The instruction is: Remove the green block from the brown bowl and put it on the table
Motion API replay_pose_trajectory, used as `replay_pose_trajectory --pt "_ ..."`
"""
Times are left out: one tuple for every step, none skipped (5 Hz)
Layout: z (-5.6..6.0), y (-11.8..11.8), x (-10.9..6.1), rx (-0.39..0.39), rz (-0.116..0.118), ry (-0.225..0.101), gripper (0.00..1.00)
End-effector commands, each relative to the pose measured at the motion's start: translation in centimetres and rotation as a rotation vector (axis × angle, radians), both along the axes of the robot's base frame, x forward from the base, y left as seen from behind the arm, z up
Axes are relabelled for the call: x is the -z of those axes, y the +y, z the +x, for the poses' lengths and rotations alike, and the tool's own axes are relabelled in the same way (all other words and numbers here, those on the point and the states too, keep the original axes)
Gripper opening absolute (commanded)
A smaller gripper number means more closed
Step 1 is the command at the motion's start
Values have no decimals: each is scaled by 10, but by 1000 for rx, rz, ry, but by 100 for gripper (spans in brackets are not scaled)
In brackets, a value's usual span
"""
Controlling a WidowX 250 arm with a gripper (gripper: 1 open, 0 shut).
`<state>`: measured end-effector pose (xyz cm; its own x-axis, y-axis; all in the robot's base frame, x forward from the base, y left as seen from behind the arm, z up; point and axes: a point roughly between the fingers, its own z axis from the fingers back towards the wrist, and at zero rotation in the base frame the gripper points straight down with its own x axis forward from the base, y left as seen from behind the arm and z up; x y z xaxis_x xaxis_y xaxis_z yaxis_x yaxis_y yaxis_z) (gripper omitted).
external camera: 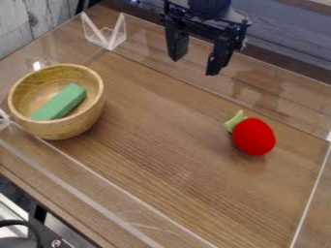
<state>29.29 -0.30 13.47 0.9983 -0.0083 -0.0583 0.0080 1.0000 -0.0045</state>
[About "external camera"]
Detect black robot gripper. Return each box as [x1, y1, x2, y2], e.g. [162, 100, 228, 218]
[162, 0, 252, 76]

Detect black table leg bracket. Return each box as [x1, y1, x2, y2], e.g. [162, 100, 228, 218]
[28, 202, 93, 248]

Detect clear acrylic table enclosure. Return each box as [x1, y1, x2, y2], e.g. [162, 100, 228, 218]
[0, 10, 331, 248]

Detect red plush strawberry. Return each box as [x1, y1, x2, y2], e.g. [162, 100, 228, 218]
[225, 109, 276, 156]

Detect green rectangular block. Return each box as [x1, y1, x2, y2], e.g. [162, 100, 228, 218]
[29, 83, 86, 120]

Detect black cable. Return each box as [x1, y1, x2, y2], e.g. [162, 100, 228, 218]
[0, 219, 42, 246]

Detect brown wooden bowl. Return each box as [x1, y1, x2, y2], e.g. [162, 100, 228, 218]
[6, 64, 104, 140]

